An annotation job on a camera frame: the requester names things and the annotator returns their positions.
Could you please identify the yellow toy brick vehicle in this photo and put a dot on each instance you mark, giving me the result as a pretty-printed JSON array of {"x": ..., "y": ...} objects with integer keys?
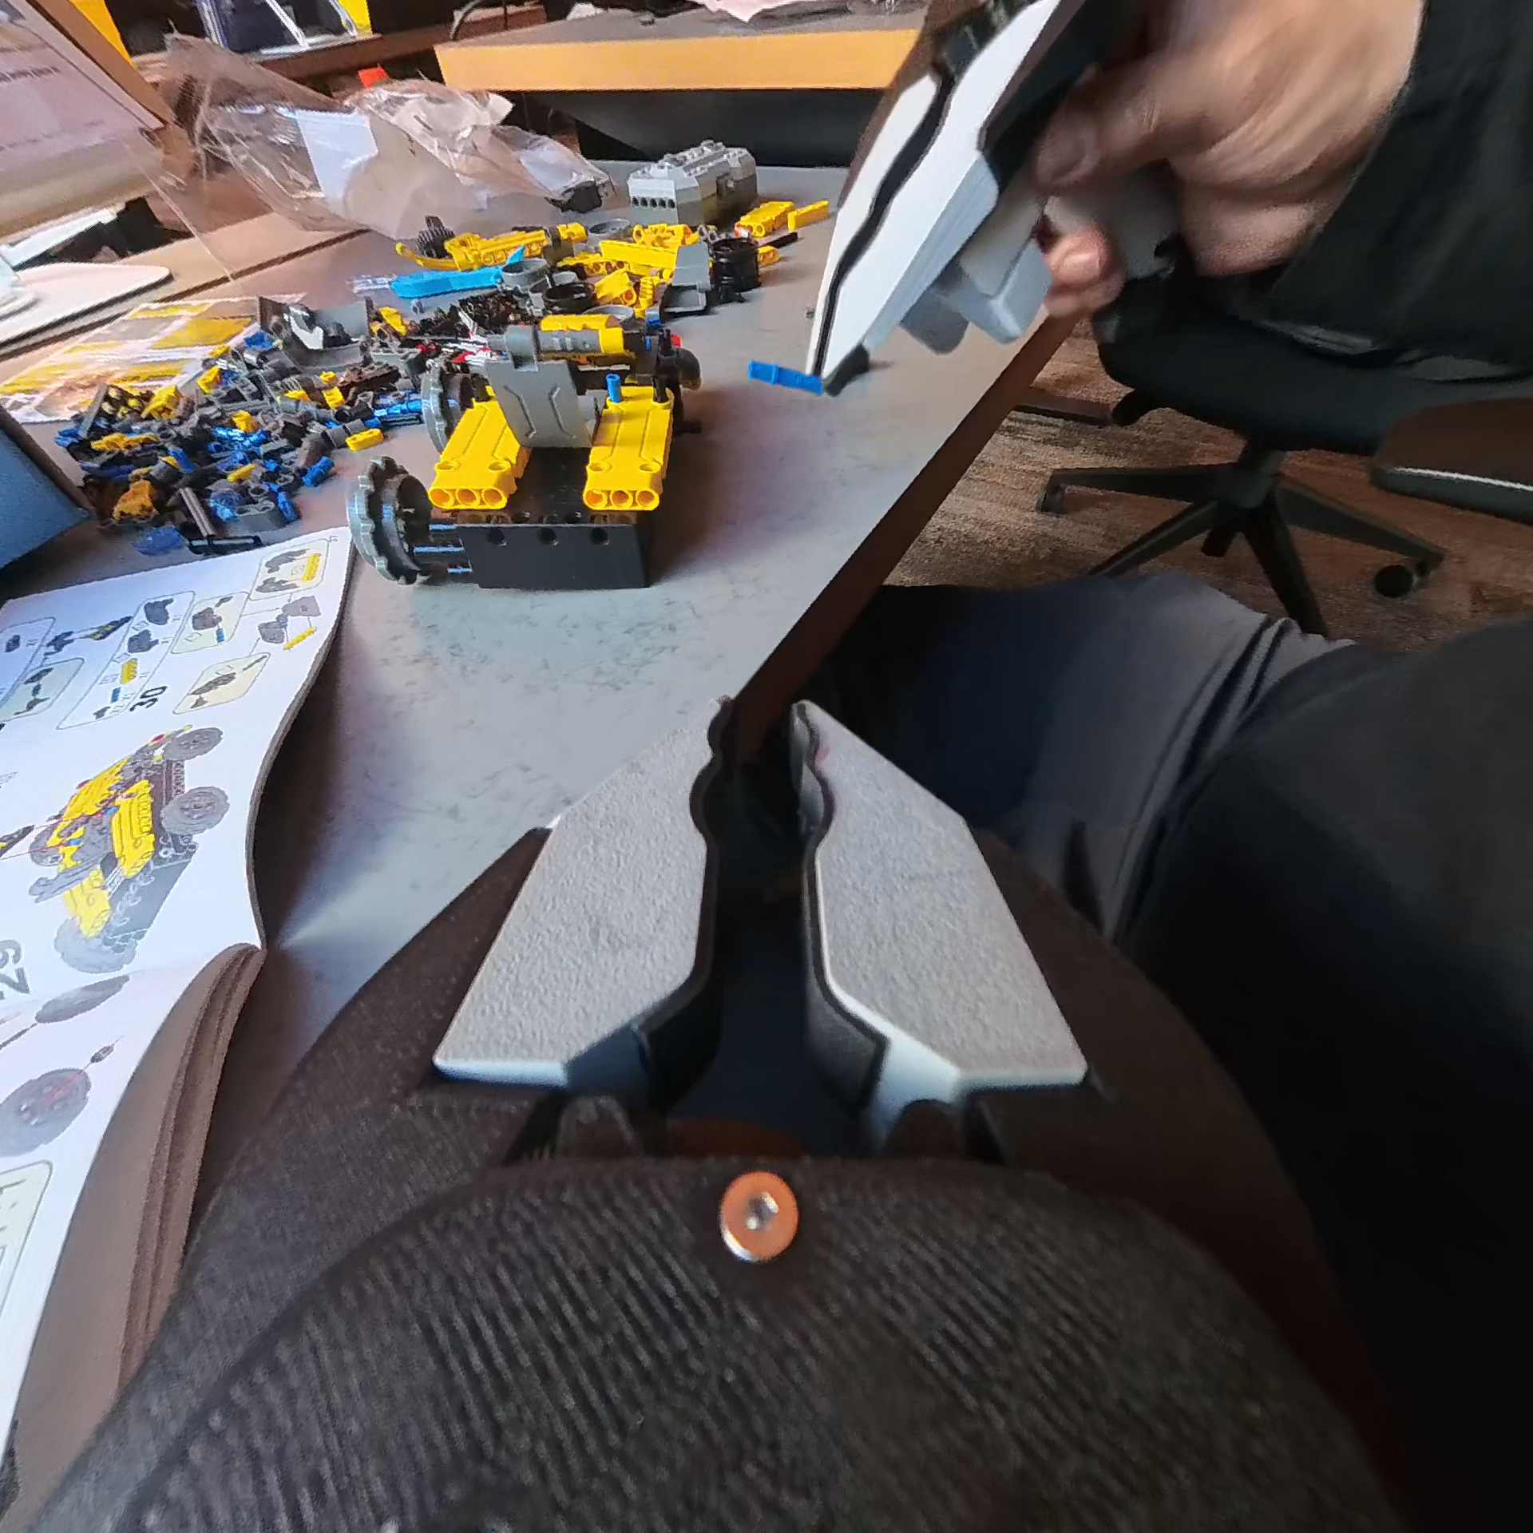
[{"x": 515, "y": 456}]

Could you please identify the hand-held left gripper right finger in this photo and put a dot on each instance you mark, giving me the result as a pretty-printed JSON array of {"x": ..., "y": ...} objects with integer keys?
[{"x": 935, "y": 958}]

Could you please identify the grey desk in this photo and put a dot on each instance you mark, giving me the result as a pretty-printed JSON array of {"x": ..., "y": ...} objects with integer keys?
[{"x": 599, "y": 648}]

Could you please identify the pile of loose toy bricks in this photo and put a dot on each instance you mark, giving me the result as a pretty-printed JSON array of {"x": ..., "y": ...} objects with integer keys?
[{"x": 216, "y": 420}]

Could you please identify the black office chair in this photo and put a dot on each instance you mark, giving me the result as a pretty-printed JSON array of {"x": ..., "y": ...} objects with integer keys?
[{"x": 1247, "y": 504}]

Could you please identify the blue toy box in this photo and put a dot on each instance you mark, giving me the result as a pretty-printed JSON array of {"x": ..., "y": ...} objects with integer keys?
[{"x": 30, "y": 491}]

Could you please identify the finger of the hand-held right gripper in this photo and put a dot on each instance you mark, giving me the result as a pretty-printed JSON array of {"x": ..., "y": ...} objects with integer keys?
[
  {"x": 891, "y": 228},
  {"x": 995, "y": 215}
]

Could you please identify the person's right hand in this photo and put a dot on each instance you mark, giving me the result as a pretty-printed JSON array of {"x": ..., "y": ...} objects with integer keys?
[{"x": 1271, "y": 120}]

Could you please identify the yellow sticker sheet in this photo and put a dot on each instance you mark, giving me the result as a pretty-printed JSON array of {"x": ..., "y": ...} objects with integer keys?
[{"x": 121, "y": 347}]

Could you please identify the clear plastic bags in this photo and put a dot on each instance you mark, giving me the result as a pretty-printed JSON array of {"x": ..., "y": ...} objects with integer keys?
[{"x": 384, "y": 155}]

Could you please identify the light blue curved brick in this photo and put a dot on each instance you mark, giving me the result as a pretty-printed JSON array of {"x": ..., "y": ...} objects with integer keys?
[{"x": 444, "y": 281}]

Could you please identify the blue brick pin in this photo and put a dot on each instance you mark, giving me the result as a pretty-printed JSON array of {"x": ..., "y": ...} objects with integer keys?
[{"x": 780, "y": 376}]

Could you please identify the grey battery box brick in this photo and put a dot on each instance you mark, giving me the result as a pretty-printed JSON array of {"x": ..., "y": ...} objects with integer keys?
[{"x": 696, "y": 181}]

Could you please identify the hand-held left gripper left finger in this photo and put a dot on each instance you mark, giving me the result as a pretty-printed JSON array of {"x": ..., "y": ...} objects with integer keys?
[{"x": 588, "y": 934}]

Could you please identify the building instruction booklet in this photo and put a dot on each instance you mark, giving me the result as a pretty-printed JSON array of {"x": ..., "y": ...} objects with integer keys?
[{"x": 145, "y": 766}]

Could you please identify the orange wooden table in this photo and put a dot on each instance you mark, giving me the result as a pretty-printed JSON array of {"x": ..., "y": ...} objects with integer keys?
[{"x": 672, "y": 53}]

